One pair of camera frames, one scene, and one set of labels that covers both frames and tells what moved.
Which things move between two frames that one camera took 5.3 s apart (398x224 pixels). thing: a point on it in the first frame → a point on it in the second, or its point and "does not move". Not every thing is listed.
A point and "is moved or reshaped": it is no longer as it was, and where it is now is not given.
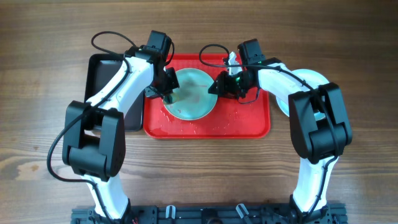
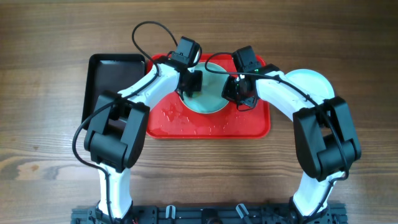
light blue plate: (196, 101) is moved or reshaped
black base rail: (213, 214) does not move
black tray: (100, 70) does not move
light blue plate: (314, 79) does not move
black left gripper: (152, 91) → (198, 84)
